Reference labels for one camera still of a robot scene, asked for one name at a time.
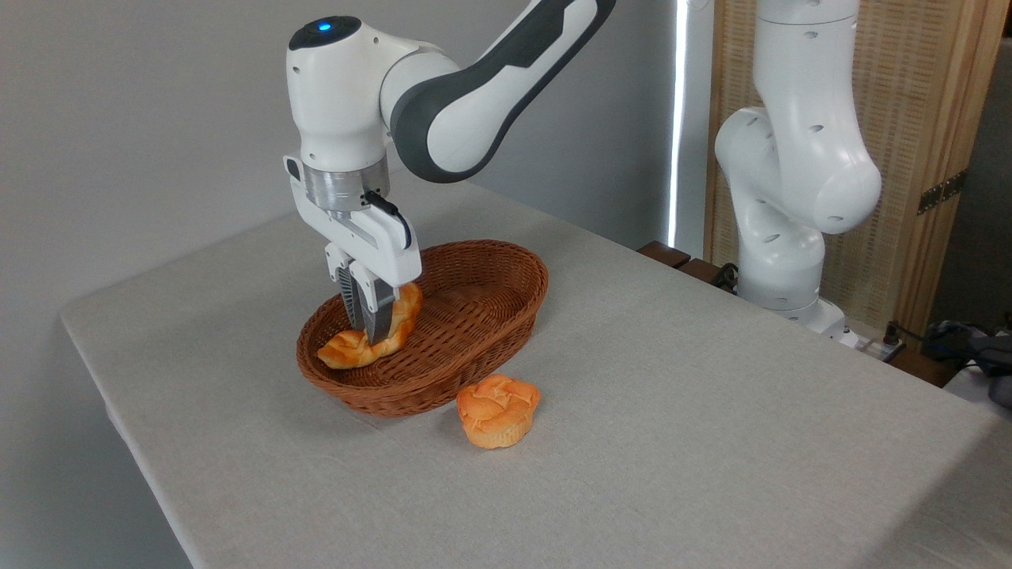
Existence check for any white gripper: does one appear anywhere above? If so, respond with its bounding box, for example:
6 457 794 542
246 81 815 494
283 154 422 346

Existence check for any long braided bread loaf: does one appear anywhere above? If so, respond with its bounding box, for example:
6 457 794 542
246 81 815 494
318 282 424 370

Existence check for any round orange bread bun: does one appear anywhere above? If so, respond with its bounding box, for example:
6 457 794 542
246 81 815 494
456 375 542 450

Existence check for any brown wicker oval basket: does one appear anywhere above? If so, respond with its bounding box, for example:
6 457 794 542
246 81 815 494
296 239 549 417

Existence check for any dark wooden block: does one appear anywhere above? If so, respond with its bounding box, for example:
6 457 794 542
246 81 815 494
636 240 693 269
680 258 738 292

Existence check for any beige linen tablecloth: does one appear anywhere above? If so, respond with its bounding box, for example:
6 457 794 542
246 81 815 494
59 180 1001 569

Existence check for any white power strip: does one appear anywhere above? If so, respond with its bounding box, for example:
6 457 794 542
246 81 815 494
836 328 907 364

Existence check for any brass screen hinge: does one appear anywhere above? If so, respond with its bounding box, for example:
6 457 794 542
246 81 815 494
917 170 967 216

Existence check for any wooden rattan folding screen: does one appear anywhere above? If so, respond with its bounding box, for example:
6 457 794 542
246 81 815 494
704 0 1012 337

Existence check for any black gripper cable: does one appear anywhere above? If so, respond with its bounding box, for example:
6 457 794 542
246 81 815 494
362 190 413 251

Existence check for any dark bag with cables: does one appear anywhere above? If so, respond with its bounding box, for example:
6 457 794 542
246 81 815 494
921 315 1012 409

